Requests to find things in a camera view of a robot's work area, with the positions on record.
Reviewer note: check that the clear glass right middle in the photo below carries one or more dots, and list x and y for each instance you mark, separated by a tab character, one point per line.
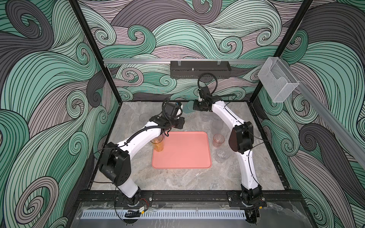
217	126

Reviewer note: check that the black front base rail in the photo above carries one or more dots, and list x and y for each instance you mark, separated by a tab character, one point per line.
191	196

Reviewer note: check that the pink plastic tray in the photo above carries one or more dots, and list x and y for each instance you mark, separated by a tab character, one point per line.
183	150

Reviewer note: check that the white slotted cable duct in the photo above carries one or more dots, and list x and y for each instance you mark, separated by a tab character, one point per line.
167	214

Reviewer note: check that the clear glass right back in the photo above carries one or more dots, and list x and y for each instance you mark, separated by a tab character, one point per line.
205	116

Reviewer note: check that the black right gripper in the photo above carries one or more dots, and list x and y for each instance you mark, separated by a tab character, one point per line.
195	106

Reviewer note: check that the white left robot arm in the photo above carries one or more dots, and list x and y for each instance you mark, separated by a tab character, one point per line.
115	160

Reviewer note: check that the black perforated wall shelf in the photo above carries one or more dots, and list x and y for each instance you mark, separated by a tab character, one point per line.
193	69

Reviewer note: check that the clear faceted glass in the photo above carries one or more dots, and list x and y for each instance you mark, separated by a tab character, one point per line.
222	154

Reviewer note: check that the aluminium back wall rail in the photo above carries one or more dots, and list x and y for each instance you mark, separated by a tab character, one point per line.
168	61

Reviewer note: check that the aluminium right wall rail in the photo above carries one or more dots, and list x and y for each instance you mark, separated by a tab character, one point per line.
338	96

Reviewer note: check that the green translucent cup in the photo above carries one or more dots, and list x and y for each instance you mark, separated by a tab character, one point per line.
188	107

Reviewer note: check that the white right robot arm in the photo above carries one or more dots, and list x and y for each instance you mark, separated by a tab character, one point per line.
241	142

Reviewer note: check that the aluminium wall rail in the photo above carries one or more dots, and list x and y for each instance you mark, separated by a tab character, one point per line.
338	96
168	61

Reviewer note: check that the clear glass front left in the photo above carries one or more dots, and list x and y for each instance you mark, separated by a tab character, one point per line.
136	127

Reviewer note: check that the clear glass back left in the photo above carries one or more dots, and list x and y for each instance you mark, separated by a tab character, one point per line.
144	118

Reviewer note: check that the clear acrylic wall holder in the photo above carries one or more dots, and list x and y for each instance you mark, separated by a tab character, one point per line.
278	79

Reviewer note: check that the pink translucent cup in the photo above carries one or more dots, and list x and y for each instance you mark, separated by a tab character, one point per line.
218	140

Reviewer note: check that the orange translucent cup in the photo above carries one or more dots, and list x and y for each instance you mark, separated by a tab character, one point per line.
158	143

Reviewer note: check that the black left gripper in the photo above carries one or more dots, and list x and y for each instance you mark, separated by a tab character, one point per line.
181	122

